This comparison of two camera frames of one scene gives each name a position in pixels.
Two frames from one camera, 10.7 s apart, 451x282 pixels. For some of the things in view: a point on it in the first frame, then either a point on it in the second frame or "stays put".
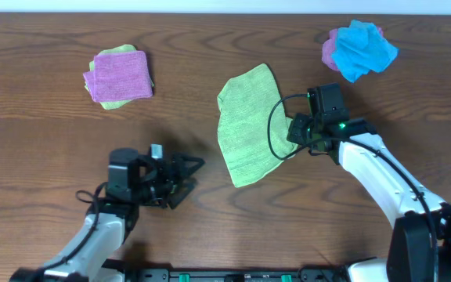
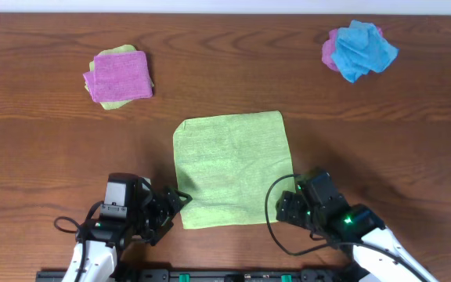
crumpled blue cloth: (360, 48) stays put
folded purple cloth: (120, 76) stays put
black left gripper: (171, 178) → (168, 211)
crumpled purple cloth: (328, 47) stays put
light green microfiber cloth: (247, 103) → (227, 164)
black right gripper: (294, 135) → (288, 207)
